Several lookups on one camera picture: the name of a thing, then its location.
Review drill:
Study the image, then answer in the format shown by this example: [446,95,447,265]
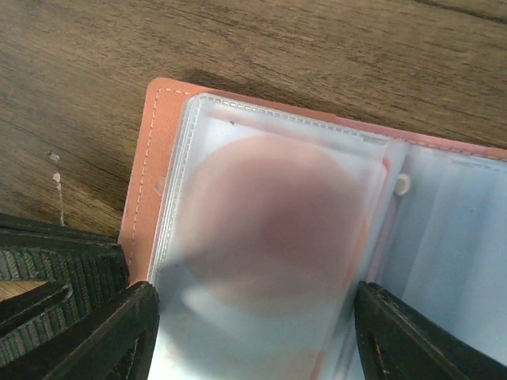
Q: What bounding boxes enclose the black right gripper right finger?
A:
[354,281,506,379]

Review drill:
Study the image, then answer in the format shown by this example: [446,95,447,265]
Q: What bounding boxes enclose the pink leather card holder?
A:
[119,78,506,379]

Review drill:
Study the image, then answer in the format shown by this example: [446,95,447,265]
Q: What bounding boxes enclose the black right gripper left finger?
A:
[1,282,159,379]

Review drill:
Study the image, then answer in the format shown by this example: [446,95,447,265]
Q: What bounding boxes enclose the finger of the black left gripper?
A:
[1,214,129,285]
[1,253,127,356]

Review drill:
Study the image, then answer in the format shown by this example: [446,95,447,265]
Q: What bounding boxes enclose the red circle card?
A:
[175,135,388,379]

